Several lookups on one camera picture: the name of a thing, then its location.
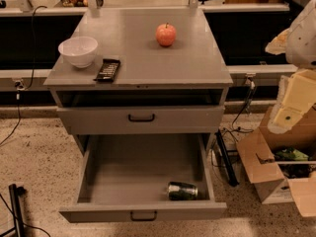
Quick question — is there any grey drawer cabinet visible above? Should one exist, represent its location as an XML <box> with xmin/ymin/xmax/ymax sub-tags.
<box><xmin>45</xmin><ymin>8</ymin><xmax>232</xmax><ymax>149</ymax></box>

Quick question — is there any white bowl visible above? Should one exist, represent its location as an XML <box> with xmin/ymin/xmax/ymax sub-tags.
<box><xmin>58</xmin><ymin>37</ymin><xmax>98</xmax><ymax>68</ymax></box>

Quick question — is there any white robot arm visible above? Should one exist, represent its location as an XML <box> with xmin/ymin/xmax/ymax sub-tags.
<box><xmin>266</xmin><ymin>0</ymin><xmax>316</xmax><ymax>134</ymax></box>

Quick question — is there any black bar beside cabinet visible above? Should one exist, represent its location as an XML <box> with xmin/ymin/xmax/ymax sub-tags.
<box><xmin>215</xmin><ymin>130</ymin><xmax>239</xmax><ymax>187</ymax></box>

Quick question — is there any red apple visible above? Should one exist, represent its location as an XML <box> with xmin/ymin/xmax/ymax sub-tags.
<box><xmin>155</xmin><ymin>23</ymin><xmax>177</xmax><ymax>46</ymax></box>

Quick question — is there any green bag in box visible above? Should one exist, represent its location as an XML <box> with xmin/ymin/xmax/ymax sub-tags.
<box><xmin>275</xmin><ymin>147</ymin><xmax>309</xmax><ymax>161</ymax></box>

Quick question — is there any brown cardboard box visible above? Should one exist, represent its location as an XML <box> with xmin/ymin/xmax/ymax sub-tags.
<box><xmin>237</xmin><ymin>109</ymin><xmax>316</xmax><ymax>217</ymax></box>

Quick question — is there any green soda can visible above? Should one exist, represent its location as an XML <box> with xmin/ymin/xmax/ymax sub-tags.
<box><xmin>168</xmin><ymin>182</ymin><xmax>198</xmax><ymax>200</ymax></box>

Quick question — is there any open grey middle drawer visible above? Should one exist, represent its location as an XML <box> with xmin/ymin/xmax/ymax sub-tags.
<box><xmin>60</xmin><ymin>134</ymin><xmax>227</xmax><ymax>223</ymax></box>

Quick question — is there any closed grey top drawer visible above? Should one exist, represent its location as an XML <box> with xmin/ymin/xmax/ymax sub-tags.
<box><xmin>57</xmin><ymin>106</ymin><xmax>224</xmax><ymax>135</ymax></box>

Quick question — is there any black stand bottom left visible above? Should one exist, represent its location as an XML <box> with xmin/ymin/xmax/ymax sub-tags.
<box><xmin>0</xmin><ymin>183</ymin><xmax>52</xmax><ymax>237</ymax></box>

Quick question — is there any black snack bar packet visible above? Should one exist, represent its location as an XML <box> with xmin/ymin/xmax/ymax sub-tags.
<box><xmin>95</xmin><ymin>58</ymin><xmax>120</xmax><ymax>83</ymax></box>

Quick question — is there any black cable left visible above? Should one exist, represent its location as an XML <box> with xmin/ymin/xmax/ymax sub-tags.
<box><xmin>0</xmin><ymin>5</ymin><xmax>48</xmax><ymax>147</ymax></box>

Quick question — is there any black cables right of cabinet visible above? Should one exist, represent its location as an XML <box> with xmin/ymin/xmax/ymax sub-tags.
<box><xmin>210</xmin><ymin>77</ymin><xmax>257</xmax><ymax>170</ymax></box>

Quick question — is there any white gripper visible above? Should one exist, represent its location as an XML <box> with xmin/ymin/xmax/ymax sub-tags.
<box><xmin>265</xmin><ymin>29</ymin><xmax>316</xmax><ymax>134</ymax></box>

